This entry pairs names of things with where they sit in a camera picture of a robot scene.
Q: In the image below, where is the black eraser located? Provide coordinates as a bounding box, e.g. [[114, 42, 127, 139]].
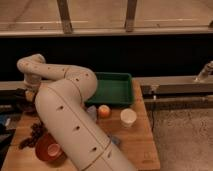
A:
[[15, 88, 26, 99]]

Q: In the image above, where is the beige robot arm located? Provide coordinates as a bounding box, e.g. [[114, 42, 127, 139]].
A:
[[17, 54, 137, 171]]

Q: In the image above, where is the red brown bowl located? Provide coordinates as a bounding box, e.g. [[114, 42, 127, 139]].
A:
[[35, 133, 63, 162]]

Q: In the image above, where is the dark grape bunch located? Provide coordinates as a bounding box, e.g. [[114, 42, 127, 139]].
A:
[[18, 122, 46, 149]]

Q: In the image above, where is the orange peach fruit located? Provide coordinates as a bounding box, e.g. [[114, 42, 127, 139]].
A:
[[98, 105, 111, 118]]

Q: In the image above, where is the green plastic tray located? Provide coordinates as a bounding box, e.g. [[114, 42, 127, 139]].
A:
[[85, 72, 134, 107]]

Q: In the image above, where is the blue sponge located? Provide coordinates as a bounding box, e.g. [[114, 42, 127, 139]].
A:
[[108, 135, 121, 146]]

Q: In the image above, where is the white paper cup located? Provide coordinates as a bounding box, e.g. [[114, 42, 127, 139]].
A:
[[120, 108, 137, 128]]

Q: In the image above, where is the wooden cutting board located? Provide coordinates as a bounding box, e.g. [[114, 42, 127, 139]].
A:
[[0, 79, 161, 171]]

